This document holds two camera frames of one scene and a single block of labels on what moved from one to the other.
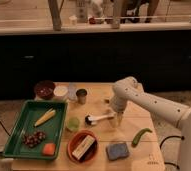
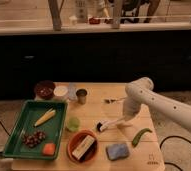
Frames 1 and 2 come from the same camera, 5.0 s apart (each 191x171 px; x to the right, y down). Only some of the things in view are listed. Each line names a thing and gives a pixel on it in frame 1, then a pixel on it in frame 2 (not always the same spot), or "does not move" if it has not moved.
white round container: (60, 91) does not move
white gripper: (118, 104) → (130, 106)
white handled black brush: (89, 120) → (101, 125)
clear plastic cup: (72, 91) does not move
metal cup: (81, 94) does not move
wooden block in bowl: (83, 146) does not move
